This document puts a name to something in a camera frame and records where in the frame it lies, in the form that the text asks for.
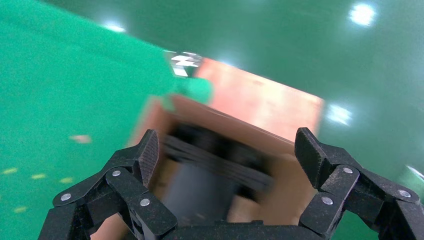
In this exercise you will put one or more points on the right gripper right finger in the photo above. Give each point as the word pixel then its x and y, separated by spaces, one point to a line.
pixel 338 179

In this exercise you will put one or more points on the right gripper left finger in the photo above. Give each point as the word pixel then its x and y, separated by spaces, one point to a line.
pixel 132 185

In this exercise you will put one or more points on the large open cardboard carton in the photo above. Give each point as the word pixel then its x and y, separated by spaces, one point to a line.
pixel 265 99

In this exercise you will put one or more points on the black foam bottom sheet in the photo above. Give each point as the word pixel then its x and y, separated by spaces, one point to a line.
pixel 198 195

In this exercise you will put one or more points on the black foam block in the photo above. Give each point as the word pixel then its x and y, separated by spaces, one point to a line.
pixel 215 159

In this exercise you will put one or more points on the green table cloth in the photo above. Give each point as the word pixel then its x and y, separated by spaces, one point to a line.
pixel 66 82

